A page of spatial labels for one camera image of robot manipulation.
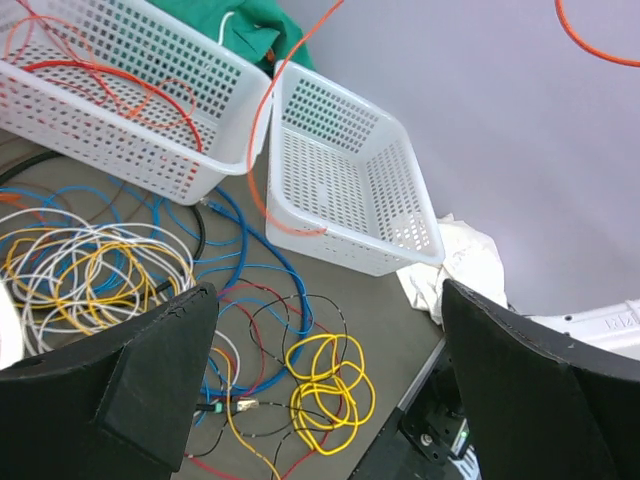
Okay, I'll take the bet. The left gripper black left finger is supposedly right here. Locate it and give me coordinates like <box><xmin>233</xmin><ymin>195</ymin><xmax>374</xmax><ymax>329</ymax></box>
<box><xmin>1</xmin><ymin>282</ymin><xmax>218</xmax><ymax>479</ymax></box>

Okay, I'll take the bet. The thick red ethernet cable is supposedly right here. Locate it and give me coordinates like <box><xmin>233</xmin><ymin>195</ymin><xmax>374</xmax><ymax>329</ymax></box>
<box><xmin>22</xmin><ymin>59</ymin><xmax>204</xmax><ymax>154</ymax></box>

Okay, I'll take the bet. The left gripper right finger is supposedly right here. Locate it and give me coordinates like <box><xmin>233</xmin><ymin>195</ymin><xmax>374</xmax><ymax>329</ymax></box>
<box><xmin>442</xmin><ymin>280</ymin><xmax>639</xmax><ymax>479</ymax></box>

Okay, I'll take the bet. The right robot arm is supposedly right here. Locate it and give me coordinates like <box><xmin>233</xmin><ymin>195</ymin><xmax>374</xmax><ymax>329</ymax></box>
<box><xmin>526</xmin><ymin>299</ymin><xmax>640</xmax><ymax>360</ymax></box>

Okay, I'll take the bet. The white grey wire coil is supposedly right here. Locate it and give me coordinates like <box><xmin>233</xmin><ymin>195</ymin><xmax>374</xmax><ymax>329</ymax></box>
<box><xmin>0</xmin><ymin>207</ymin><xmax>241</xmax><ymax>396</ymax></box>

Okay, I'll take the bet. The thin red wire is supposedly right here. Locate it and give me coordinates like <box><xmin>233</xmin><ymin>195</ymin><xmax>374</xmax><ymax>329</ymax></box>
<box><xmin>184</xmin><ymin>279</ymin><xmax>351</xmax><ymax>480</ymax></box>

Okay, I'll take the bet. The orange thin wire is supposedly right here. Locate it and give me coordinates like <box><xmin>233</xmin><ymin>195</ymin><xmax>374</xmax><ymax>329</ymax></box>
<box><xmin>0</xmin><ymin>0</ymin><xmax>640</xmax><ymax>236</ymax></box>

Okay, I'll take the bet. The blue ethernet cable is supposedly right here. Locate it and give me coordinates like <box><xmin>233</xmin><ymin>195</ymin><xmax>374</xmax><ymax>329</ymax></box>
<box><xmin>0</xmin><ymin>184</ymin><xmax>316</xmax><ymax>426</ymax></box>

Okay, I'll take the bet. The white rectangular basket centre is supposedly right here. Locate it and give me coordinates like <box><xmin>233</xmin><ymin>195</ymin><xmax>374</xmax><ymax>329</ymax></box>
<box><xmin>1</xmin><ymin>1</ymin><xmax>270</xmax><ymax>205</ymax></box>

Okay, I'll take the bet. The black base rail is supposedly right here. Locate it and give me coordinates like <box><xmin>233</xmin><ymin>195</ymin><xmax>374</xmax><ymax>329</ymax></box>
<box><xmin>350</xmin><ymin>340</ymin><xmax>481</xmax><ymax>479</ymax></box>

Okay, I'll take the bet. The white cloth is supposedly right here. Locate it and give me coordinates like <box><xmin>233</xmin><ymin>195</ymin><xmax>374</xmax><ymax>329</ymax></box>
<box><xmin>397</xmin><ymin>214</ymin><xmax>508</xmax><ymax>326</ymax></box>

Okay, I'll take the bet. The yellow thin cable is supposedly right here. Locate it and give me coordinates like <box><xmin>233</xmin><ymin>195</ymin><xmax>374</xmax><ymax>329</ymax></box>
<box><xmin>284</xmin><ymin>333</ymin><xmax>377</xmax><ymax>456</ymax></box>

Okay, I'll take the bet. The white rectangular basket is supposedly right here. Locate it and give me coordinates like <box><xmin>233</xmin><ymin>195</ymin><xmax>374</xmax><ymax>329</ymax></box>
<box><xmin>1</xmin><ymin>1</ymin><xmax>270</xmax><ymax>205</ymax></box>
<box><xmin>265</xmin><ymin>62</ymin><xmax>445</xmax><ymax>277</ymax></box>

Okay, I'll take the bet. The white rectangular basket right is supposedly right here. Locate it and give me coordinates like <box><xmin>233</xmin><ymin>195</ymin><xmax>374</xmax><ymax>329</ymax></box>
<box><xmin>265</xmin><ymin>62</ymin><xmax>445</xmax><ymax>277</ymax></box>

